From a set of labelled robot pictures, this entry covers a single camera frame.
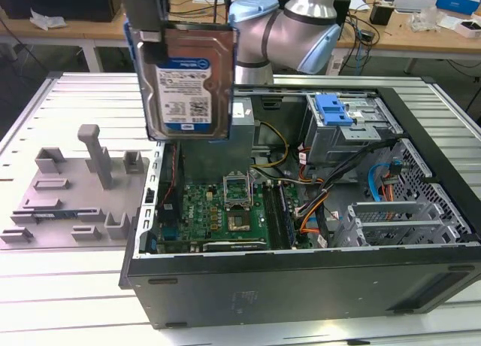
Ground black PC case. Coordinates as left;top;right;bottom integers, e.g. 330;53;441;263
118;80;481;330

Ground clear plastic bag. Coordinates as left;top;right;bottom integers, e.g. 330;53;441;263
408;6;450;34

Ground small black device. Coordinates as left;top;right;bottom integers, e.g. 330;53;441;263
369;2;395;26

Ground blue data wire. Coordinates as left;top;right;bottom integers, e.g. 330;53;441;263
367;156;402;204

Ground black equipment case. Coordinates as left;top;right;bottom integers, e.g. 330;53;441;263
0;0;123;23

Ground green motherboard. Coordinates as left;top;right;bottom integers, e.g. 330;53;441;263
157;180;301;251

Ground metal socket cover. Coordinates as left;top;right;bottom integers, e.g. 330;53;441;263
222;171;252;211

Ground RAM stick with label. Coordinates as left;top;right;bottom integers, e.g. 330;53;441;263
13;209;97;217

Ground grey parts rack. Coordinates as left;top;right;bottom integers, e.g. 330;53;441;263
0;123;151;251

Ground hard disk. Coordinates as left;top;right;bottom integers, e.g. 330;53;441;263
123;21;240;142

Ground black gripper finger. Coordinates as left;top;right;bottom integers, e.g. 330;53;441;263
119;0;169;65

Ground black cable bundle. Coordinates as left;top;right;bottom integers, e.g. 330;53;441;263
317;141;401;249

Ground white box black insert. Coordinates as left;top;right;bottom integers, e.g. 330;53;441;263
453;17;481;39

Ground silver disk bay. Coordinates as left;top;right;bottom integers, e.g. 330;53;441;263
332;199;473;248

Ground grey flat case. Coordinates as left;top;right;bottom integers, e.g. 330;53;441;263
392;0;439;14

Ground white crumpled paper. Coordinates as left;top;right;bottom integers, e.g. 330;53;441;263
29;8;68;32

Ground black graphics card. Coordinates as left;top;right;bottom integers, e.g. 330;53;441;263
191;240;267;253

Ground red orange disk power wire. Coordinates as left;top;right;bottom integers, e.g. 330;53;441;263
380;175;396;203

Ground CPU socket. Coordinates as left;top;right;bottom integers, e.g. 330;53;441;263
227;209;252;232

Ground orange yellow wire bundle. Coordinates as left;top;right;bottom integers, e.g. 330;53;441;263
294;187;334;235

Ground black RAM slot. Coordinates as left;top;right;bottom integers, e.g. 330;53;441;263
268;182;286;249
278;182;296;249
262;182;281;249
273;182;291;249

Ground yellow black power wires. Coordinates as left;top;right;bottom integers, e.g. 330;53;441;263
251;120;290;172

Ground blue cardboard box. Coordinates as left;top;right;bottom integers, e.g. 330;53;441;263
434;0;481;17

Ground grey power supply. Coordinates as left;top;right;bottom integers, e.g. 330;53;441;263
180;97;260;174

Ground blue drive cage latch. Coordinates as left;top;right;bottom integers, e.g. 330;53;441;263
315;93;355;128

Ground silver drive cage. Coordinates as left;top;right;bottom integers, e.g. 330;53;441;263
302;92;402;176

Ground wooden desk white frame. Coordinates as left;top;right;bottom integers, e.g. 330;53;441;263
330;0;481;76
0;0;166;73

